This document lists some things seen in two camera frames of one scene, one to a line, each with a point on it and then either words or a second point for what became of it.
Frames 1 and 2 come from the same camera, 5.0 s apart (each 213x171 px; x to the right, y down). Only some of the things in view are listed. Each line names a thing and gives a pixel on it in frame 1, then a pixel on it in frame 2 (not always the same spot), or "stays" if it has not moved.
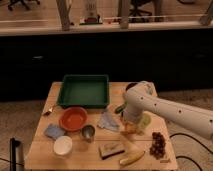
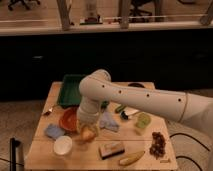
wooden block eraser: x=110 y=149 stays
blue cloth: x=54 y=131 stays
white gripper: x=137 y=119 → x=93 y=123
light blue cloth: x=107 y=121 stays
